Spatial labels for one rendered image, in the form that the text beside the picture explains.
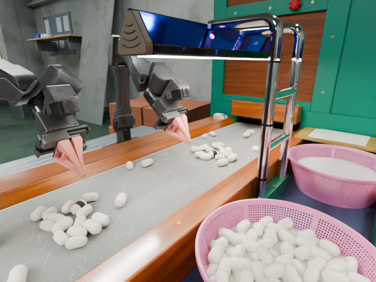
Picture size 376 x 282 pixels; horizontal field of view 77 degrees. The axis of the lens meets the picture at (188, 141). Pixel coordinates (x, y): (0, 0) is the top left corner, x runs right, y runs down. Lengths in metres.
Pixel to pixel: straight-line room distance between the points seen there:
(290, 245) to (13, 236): 0.47
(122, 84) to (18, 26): 6.70
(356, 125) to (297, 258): 0.71
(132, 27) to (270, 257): 0.43
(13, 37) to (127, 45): 7.13
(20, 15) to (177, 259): 7.48
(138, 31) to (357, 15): 0.82
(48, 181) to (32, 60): 7.04
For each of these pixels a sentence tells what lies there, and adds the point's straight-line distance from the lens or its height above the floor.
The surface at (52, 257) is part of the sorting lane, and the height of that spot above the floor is 0.74.
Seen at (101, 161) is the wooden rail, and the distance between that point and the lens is 0.71.
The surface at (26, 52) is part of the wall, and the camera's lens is 7.60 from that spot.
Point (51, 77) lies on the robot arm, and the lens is 0.57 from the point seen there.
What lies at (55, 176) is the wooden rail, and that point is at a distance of 0.67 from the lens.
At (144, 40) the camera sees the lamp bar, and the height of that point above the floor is 1.06.
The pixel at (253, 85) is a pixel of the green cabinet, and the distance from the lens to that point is 1.17.
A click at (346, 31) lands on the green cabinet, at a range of 1.07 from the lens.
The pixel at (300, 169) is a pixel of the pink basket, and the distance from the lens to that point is 0.72.
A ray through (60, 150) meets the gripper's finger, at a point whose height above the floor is 0.86.
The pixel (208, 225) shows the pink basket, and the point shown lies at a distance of 0.44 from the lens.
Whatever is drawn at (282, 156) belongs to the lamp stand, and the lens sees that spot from 0.71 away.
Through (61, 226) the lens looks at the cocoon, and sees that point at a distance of 0.49.
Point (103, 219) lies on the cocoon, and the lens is 0.48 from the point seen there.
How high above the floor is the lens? 1.03
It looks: 18 degrees down
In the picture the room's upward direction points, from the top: straight up
